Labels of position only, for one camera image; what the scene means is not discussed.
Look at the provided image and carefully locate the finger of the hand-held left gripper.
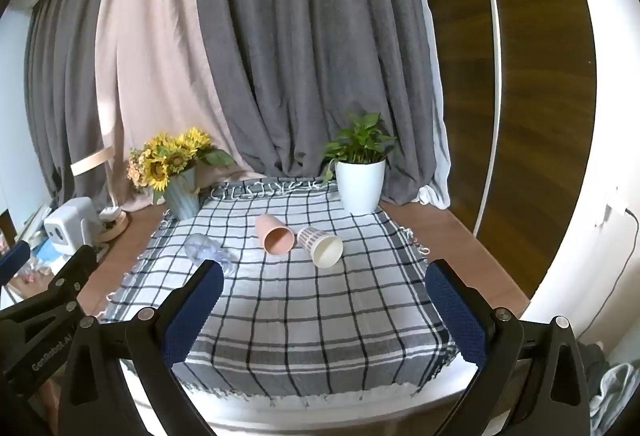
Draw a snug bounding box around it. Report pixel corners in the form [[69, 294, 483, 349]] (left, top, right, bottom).
[[0, 245, 99, 332], [0, 242, 32, 289]]

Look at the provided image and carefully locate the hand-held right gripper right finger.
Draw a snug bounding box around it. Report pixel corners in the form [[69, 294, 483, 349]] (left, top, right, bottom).
[[425, 259, 594, 436]]

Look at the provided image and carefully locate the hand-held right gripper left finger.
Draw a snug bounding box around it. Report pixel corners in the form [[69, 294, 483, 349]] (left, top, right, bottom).
[[57, 259, 226, 436]]

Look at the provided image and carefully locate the pink cup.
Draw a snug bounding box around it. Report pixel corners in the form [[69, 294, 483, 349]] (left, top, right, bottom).
[[255, 213, 296, 256]]

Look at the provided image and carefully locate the white patterned paper cup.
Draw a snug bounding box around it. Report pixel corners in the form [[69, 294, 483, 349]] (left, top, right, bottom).
[[297, 226, 345, 269]]

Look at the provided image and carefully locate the blue packet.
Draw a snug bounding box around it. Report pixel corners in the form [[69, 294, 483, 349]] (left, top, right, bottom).
[[31, 236, 68, 274]]

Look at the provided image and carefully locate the white box-shaped device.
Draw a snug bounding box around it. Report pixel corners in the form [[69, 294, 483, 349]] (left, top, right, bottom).
[[43, 197, 99, 251]]

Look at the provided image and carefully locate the round wooden stand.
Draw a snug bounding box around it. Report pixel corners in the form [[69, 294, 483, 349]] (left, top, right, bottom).
[[97, 205, 132, 243]]

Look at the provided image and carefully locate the grey checked tablecloth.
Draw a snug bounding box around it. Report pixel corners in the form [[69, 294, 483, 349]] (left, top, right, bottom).
[[99, 176, 461, 406]]

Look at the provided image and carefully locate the blue ribbed vase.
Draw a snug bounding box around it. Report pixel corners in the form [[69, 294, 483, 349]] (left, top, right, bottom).
[[163, 165, 202, 221]]

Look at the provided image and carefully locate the sunflower bouquet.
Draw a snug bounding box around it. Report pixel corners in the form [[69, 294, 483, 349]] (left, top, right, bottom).
[[127, 127, 236, 193]]

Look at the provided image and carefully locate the white sheer curtain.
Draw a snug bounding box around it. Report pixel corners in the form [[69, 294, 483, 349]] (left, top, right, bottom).
[[412, 0, 452, 210]]

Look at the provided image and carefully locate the green plant in white pot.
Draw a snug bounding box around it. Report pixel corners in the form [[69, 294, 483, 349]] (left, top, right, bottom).
[[321, 112, 399, 216]]

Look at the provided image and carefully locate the grey and white clothing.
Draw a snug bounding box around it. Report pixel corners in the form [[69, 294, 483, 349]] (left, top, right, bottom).
[[580, 341, 640, 421]]

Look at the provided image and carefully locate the narrow grey curtain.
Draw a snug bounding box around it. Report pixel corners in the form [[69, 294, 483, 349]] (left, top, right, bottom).
[[22, 0, 132, 209]]

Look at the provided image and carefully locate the pink curtain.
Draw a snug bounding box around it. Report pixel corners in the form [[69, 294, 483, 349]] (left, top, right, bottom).
[[94, 0, 261, 213]]

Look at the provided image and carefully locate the dark wooden wardrobe door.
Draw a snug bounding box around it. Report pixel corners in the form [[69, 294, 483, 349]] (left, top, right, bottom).
[[400, 0, 601, 302]]

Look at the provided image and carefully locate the wide grey curtain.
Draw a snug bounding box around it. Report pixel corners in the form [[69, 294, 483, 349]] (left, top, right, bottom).
[[191, 0, 451, 208]]

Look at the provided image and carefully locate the thin black cable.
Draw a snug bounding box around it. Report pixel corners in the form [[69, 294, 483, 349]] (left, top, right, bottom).
[[606, 202, 640, 299]]

